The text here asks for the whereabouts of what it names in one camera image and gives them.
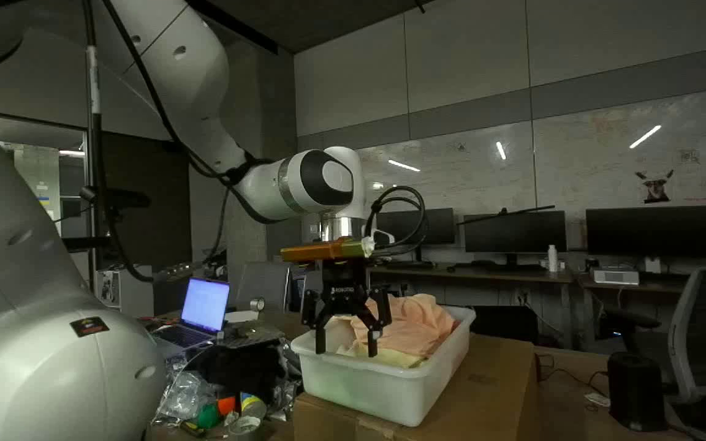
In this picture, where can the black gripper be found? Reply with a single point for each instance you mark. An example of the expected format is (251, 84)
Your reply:
(345, 282)

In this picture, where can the light green cloth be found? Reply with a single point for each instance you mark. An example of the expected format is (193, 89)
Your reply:
(393, 358)

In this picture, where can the peach cloth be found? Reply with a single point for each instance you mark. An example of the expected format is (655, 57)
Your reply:
(415, 323)

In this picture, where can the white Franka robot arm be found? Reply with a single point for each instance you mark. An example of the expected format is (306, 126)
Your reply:
(25, 344)

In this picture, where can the black box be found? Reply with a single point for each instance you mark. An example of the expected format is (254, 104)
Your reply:
(243, 369)

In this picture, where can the small white box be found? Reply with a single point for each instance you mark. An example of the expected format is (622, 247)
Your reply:
(654, 267)

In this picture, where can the white plastic bin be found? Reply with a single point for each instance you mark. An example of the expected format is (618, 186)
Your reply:
(378, 388)

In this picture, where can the small yellow ball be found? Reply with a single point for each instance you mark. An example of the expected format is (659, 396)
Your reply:
(254, 405)

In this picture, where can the small orange toy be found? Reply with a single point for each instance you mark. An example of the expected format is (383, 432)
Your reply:
(227, 405)

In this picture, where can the long wooden desk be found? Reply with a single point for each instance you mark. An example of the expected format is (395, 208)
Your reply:
(485, 276)

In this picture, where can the open laptop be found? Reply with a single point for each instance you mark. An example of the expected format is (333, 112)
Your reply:
(205, 305)

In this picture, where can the small green toy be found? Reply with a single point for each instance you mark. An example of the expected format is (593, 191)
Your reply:
(209, 418)

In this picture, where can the clear crumpled plastic bag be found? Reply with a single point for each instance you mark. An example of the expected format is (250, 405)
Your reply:
(181, 396)

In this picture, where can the white bottle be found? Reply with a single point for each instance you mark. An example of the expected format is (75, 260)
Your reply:
(552, 260)

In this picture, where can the white flat device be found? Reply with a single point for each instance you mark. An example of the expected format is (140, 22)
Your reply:
(617, 278)

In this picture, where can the black cylindrical bin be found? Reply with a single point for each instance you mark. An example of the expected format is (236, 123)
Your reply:
(637, 394)

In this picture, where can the wide black computer monitor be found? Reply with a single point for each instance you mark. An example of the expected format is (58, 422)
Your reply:
(660, 232)

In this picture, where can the yellow orange wrist camera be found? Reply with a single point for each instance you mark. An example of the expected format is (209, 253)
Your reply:
(330, 248)

